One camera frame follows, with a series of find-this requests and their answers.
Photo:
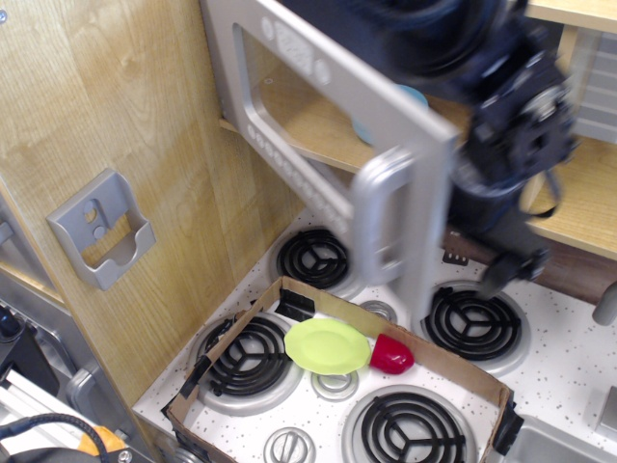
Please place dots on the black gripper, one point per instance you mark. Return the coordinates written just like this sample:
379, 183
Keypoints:
498, 225

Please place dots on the grey toy microwave door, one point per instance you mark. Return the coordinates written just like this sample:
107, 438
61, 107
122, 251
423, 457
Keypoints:
393, 217

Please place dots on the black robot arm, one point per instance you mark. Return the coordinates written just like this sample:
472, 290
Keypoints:
489, 57

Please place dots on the hanging small spatula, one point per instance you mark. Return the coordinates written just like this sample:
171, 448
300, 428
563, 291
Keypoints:
455, 258

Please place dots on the back right stove burner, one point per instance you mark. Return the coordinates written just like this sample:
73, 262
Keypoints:
493, 334

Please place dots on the stove burner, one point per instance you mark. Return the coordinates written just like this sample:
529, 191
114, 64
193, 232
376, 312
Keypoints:
493, 334
254, 374
404, 423
314, 256

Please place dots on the grey faucet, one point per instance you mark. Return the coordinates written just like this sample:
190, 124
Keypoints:
604, 313

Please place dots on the grey middle stove knob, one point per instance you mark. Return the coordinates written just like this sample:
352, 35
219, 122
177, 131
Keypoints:
381, 309

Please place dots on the grey stove knob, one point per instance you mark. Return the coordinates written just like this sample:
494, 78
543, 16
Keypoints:
381, 309
289, 445
335, 387

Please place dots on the red plastic cup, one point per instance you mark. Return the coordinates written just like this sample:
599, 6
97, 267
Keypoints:
391, 356

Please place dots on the steel sink basin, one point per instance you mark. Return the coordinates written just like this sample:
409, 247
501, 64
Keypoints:
539, 442

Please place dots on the front right stove burner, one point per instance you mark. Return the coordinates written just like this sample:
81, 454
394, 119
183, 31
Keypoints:
404, 423

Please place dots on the back left stove burner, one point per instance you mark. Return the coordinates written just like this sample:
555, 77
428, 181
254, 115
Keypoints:
314, 256

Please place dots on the green plastic plate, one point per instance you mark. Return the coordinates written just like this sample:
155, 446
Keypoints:
327, 346

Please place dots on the blue plastic bowl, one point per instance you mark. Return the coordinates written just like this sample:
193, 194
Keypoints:
362, 130

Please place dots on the grey centre stove knob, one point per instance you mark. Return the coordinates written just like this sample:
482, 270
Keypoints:
335, 387

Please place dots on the front left stove burner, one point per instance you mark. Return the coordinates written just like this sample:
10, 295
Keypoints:
254, 374

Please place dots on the grey front stove knob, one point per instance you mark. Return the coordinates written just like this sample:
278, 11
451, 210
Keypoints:
289, 445

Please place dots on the orange object bottom left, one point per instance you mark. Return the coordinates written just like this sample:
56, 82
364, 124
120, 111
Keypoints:
110, 440

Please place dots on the brown cardboard frame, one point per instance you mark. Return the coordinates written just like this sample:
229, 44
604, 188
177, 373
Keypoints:
205, 435

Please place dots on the grey wall phone holder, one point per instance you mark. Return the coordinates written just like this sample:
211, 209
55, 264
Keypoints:
92, 213

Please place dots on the grey oven door handle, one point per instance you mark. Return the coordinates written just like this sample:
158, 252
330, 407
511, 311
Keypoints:
82, 393

